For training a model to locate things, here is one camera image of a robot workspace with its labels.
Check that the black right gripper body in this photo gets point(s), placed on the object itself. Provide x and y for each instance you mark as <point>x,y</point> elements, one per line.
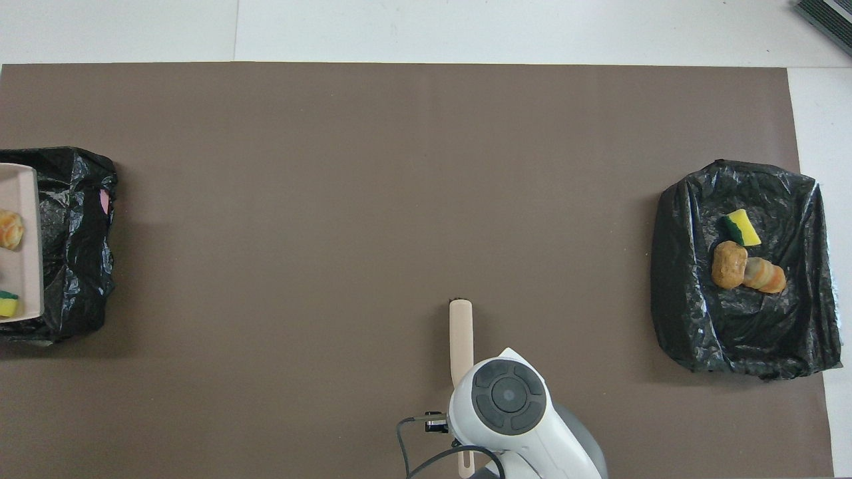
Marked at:
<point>437,422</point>

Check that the beige hand brush black bristles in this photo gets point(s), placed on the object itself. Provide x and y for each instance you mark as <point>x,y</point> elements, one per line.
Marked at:
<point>461,339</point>

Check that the bumpy golden bread roll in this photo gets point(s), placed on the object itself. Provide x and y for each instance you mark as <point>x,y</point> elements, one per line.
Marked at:
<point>729,265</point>

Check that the striped orange croissant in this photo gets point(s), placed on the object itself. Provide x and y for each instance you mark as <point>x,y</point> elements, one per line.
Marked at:
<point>765,276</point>
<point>10,229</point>

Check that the yellow green scouring sponge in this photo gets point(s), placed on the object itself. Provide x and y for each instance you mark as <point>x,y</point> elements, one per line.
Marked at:
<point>742,227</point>
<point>8,306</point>

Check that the beige plastic dustpan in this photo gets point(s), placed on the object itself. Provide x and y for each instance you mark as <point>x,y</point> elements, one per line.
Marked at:
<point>30,266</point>

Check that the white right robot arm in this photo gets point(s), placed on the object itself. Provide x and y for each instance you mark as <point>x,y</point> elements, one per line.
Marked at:
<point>519,412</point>

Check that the black bag lined bin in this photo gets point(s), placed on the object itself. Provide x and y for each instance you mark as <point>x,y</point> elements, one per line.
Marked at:
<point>745,332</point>

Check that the black bin with pink spot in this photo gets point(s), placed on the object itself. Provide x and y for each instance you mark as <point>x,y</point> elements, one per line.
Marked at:
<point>73,253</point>

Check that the brown table mat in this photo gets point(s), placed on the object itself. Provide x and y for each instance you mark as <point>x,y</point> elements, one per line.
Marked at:
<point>333,199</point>

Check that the dark ribbed panel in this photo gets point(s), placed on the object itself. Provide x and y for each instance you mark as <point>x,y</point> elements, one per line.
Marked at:
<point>829,20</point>

